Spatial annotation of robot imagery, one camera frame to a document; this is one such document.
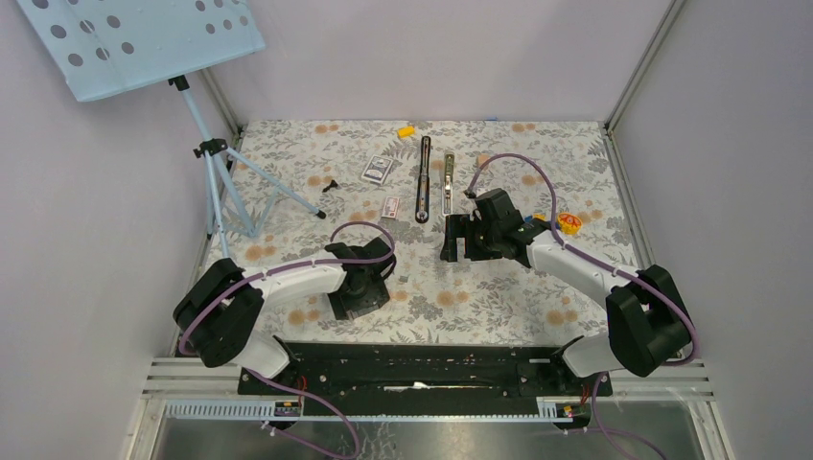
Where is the blue perforated music stand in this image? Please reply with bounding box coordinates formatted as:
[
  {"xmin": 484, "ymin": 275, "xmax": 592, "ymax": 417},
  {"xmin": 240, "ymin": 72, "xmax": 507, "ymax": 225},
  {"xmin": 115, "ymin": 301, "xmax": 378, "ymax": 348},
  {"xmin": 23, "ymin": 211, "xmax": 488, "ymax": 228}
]
[{"xmin": 18, "ymin": 0, "xmax": 326, "ymax": 256}]

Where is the purple cable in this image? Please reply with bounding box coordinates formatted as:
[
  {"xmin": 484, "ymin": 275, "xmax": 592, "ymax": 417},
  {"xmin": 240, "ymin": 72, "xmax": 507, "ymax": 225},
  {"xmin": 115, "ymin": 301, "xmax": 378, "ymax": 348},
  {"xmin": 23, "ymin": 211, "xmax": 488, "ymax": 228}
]
[
  {"xmin": 177, "ymin": 220, "xmax": 398, "ymax": 460},
  {"xmin": 464, "ymin": 152, "xmax": 701, "ymax": 460}
]

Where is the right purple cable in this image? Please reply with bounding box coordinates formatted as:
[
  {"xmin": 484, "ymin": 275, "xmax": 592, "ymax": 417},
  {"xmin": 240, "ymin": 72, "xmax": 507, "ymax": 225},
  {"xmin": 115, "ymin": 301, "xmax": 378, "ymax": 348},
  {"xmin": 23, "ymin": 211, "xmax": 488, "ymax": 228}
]
[{"xmin": 464, "ymin": 152, "xmax": 701, "ymax": 460}]

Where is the yellow butterfly toy block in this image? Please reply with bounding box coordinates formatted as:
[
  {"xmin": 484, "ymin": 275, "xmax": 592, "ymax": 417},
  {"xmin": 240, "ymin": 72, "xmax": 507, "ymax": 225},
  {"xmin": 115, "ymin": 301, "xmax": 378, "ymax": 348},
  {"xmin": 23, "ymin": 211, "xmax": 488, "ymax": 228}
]
[{"xmin": 556, "ymin": 213, "xmax": 583, "ymax": 236}]

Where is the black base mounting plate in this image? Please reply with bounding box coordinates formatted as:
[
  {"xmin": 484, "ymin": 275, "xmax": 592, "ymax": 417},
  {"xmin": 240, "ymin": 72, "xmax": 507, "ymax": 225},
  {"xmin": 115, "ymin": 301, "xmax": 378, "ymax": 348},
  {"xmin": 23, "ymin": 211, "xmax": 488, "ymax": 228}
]
[{"xmin": 274, "ymin": 342, "xmax": 613, "ymax": 417}]

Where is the yellow toy brick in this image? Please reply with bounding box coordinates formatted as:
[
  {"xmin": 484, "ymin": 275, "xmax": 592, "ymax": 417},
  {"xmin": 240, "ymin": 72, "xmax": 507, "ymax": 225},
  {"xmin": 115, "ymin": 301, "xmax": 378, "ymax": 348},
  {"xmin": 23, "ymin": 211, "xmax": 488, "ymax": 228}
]
[{"xmin": 397, "ymin": 126, "xmax": 416, "ymax": 139}]

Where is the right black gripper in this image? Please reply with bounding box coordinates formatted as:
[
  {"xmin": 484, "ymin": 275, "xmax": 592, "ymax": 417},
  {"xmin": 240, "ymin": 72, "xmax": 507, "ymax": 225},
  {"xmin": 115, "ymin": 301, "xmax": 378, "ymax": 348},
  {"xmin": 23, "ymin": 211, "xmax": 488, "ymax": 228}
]
[{"xmin": 439, "ymin": 215, "xmax": 502, "ymax": 263}]

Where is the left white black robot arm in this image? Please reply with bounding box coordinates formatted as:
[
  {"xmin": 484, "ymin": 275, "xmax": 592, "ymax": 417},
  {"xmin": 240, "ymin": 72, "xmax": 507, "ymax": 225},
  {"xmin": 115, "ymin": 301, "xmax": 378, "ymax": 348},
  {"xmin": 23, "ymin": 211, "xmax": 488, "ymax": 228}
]
[{"xmin": 173, "ymin": 238, "xmax": 397, "ymax": 394}]

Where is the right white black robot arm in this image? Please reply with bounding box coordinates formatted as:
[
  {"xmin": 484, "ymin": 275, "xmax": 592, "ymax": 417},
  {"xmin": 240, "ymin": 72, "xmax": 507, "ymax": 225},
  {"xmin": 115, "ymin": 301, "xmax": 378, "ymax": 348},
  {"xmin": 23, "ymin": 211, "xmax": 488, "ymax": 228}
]
[{"xmin": 440, "ymin": 189, "xmax": 691, "ymax": 395}]

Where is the floral patterned table mat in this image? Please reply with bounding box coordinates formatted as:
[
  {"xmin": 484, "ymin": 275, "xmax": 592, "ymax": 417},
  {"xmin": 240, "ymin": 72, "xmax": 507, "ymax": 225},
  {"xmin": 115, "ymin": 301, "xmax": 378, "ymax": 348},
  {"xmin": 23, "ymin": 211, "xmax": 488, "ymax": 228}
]
[{"xmin": 227, "ymin": 120, "xmax": 637, "ymax": 345}]

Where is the red white staple box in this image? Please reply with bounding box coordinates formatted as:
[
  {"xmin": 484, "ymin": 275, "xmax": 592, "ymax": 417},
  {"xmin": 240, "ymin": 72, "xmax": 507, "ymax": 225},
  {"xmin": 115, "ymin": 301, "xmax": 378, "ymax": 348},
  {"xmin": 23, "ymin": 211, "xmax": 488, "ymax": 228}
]
[{"xmin": 381, "ymin": 196, "xmax": 400, "ymax": 219}]

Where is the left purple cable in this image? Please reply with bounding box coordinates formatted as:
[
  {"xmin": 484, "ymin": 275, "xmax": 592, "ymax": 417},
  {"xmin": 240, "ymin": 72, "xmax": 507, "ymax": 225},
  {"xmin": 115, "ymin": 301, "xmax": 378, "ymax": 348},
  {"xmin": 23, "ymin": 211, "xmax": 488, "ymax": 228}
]
[{"xmin": 177, "ymin": 220, "xmax": 398, "ymax": 460}]

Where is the small black plastic piece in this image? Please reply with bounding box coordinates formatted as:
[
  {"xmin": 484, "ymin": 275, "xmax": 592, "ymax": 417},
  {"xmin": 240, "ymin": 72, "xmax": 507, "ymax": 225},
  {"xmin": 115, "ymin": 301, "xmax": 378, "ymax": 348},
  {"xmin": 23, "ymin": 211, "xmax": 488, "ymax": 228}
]
[{"xmin": 322, "ymin": 180, "xmax": 339, "ymax": 193}]

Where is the blue playing card box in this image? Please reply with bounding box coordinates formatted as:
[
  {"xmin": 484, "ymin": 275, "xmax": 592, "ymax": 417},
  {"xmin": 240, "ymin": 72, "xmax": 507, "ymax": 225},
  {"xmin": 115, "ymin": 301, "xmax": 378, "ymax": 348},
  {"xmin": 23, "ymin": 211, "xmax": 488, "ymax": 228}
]
[{"xmin": 360, "ymin": 155, "xmax": 393, "ymax": 185}]

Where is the black stapler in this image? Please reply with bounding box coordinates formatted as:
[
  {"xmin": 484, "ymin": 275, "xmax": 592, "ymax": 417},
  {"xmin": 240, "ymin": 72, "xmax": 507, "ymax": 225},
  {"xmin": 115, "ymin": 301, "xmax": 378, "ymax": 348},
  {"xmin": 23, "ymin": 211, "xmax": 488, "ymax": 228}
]
[{"xmin": 415, "ymin": 136, "xmax": 431, "ymax": 223}]

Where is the beige oblong plastic case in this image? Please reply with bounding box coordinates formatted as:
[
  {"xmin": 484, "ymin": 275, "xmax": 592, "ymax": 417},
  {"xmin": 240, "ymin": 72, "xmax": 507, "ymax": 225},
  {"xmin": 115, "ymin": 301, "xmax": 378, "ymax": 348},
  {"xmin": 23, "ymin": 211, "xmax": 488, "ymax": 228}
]
[{"xmin": 441, "ymin": 153, "xmax": 455, "ymax": 216}]

